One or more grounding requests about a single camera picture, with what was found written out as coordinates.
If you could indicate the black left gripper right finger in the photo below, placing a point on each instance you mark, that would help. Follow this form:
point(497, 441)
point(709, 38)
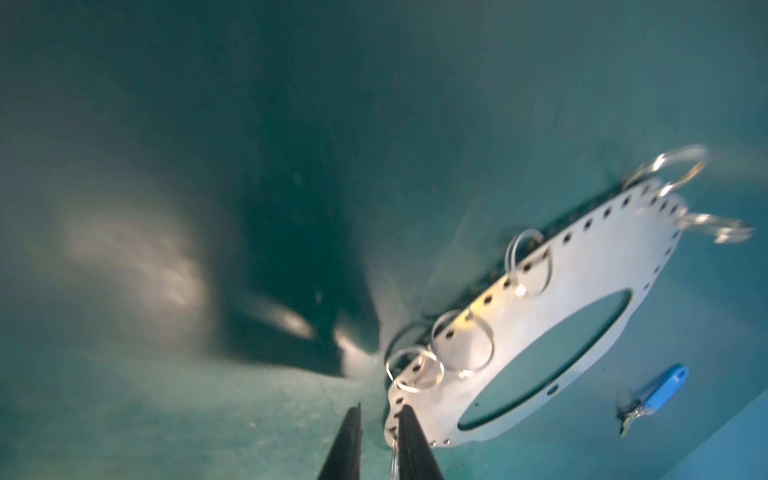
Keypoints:
point(414, 459)

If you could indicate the blue key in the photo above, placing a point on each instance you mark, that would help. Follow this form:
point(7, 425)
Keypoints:
point(661, 392)

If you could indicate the grey oval keyring plate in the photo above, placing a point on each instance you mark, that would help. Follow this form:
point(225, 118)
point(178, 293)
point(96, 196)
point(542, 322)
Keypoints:
point(617, 247)

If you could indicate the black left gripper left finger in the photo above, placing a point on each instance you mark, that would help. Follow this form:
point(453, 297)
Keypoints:
point(343, 461)

